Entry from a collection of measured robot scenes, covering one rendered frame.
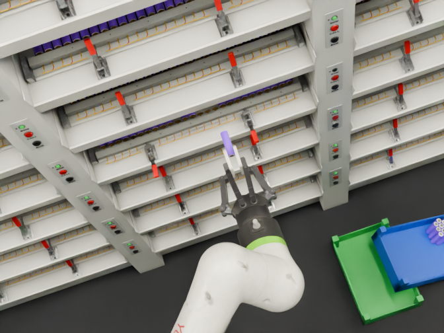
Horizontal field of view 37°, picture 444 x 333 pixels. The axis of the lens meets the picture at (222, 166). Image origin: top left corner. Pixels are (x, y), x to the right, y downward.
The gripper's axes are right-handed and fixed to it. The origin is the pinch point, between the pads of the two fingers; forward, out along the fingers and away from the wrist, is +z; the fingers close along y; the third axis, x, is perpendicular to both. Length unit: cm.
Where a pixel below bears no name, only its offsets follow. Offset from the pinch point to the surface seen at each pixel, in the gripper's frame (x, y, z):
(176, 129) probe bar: 3.1, 11.3, 19.9
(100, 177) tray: 7.8, 34.0, 16.9
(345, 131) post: 26.4, -33.2, 20.9
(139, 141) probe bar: 3.1, 21.4, 20.0
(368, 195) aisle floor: 81, -42, 36
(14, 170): -10, 49, 11
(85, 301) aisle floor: 82, 66, 33
